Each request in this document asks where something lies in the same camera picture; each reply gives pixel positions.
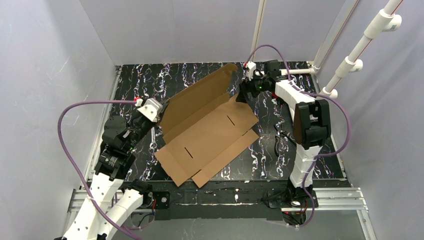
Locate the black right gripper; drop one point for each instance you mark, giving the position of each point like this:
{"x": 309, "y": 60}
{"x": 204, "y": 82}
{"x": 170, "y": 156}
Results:
{"x": 247, "y": 88}

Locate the brown cardboard box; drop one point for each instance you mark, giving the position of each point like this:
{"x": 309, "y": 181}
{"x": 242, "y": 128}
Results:
{"x": 204, "y": 129}

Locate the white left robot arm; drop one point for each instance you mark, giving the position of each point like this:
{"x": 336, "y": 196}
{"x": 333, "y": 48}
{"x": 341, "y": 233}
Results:
{"x": 98, "y": 218}

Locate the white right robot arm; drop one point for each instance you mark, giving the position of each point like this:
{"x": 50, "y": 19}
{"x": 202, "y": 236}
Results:
{"x": 310, "y": 116}

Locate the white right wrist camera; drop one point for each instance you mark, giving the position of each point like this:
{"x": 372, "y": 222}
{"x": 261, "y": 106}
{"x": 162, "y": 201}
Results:
{"x": 249, "y": 68}

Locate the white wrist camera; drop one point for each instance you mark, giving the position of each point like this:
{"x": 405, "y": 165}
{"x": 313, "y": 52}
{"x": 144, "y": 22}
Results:
{"x": 249, "y": 68}
{"x": 150, "y": 108}

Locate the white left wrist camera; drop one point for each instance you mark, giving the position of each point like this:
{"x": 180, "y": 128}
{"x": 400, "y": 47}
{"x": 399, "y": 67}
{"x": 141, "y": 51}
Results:
{"x": 150, "y": 108}

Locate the black handled pliers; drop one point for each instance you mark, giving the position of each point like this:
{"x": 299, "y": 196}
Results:
{"x": 282, "y": 142}

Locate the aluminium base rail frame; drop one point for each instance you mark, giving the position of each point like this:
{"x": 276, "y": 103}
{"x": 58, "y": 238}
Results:
{"x": 236, "y": 199}

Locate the white PVC camera pole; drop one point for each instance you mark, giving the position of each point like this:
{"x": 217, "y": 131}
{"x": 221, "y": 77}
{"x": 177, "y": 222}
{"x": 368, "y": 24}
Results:
{"x": 386, "y": 20}

